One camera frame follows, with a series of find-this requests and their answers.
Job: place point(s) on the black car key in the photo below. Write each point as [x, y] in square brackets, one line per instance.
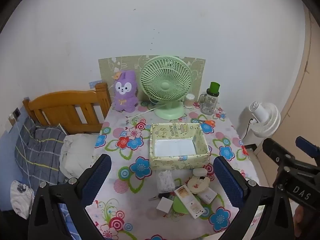
[163, 196]

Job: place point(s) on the person's right hand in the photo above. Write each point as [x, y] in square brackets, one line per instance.
[298, 215]

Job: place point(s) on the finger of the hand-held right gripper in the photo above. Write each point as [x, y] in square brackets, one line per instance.
[306, 145]
[275, 151]

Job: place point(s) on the grey plaid blanket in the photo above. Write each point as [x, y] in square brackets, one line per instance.
[37, 150]

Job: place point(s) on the purple plush rabbit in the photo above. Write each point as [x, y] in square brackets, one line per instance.
[123, 100]

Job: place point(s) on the yellow-green printed storage box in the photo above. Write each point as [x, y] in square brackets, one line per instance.
[175, 163]

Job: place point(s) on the floral tablecloth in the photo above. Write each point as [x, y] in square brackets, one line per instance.
[117, 127]

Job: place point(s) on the white egg-shaped case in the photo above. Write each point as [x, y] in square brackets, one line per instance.
[199, 172]

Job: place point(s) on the small white square box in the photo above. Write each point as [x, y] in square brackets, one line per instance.
[164, 205]

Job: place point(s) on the white standing fan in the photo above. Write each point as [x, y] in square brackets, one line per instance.
[265, 122]

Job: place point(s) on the white picture-printed long box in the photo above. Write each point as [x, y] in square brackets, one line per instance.
[190, 202]

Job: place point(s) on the glass mug jar green lid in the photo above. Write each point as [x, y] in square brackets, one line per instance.
[208, 103]

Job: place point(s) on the thin white board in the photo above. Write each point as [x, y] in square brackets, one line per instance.
[63, 129]

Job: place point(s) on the blue wall tape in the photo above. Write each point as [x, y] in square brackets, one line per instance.
[93, 83]

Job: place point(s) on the green heart-shaped pad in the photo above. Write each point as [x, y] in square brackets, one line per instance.
[180, 206]

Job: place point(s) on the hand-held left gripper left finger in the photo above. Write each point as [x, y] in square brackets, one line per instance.
[97, 176]

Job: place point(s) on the small white rectangular box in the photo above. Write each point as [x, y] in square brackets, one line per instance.
[208, 196]

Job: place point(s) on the green desk fan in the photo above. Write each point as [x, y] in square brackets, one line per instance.
[165, 85]

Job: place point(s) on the white printed cloth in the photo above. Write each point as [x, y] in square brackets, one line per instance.
[21, 200]

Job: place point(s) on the beige bear-shaped round case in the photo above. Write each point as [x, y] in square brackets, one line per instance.
[197, 185]

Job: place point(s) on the beige wooden door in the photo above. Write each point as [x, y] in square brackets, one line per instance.
[300, 105]

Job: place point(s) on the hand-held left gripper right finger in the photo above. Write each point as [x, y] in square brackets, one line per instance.
[227, 180]

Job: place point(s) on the blue checked bed sheet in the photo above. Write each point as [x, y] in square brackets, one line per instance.
[66, 215]

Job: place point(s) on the cotton swab jar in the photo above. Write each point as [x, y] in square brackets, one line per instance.
[190, 101]

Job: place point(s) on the green printed wall panel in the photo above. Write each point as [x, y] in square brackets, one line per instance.
[110, 67]

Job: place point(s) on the wooden bed headboard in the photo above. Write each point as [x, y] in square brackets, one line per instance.
[62, 100]

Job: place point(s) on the white pillow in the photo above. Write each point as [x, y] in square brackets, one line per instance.
[77, 152]

